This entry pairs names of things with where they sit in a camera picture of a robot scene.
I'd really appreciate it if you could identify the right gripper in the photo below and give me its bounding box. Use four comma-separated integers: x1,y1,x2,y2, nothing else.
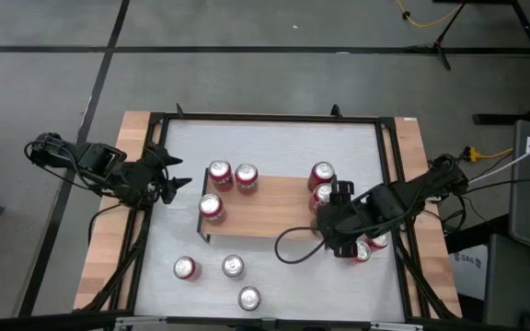
316,180,376,259

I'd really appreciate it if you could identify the dark grey cabinet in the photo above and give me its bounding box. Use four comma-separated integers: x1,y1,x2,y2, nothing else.
482,233,530,331

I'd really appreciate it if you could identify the black desk frame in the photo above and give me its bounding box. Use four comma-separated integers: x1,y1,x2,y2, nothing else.
432,0,530,126

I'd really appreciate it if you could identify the white cable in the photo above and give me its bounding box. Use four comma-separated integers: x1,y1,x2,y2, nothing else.
468,131,530,184

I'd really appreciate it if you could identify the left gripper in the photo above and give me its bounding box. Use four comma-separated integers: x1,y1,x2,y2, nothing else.
124,142,194,208

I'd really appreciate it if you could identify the black tripod stand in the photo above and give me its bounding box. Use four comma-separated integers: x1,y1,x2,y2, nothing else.
402,2,467,73

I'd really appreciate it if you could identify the silver aluminium bar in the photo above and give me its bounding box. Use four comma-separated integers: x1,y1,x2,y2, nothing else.
112,315,425,331

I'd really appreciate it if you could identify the yellow floor cable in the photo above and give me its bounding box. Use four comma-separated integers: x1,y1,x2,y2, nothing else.
394,0,465,29

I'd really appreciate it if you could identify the black left base cable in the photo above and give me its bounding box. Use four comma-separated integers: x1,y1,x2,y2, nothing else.
86,201,128,245

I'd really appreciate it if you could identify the black metal table frame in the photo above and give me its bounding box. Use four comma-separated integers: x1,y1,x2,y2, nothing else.
74,103,462,323

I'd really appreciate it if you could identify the white labelled box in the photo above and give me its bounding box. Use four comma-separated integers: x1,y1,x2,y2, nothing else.
448,245,490,300

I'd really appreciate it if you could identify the white table mat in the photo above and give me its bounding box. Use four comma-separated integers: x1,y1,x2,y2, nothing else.
133,120,407,323

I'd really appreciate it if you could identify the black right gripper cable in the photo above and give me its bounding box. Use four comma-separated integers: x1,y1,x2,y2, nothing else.
273,224,330,266

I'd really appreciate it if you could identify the wooden shelf black metal frame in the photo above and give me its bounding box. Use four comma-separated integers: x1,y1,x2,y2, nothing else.
195,166,340,244

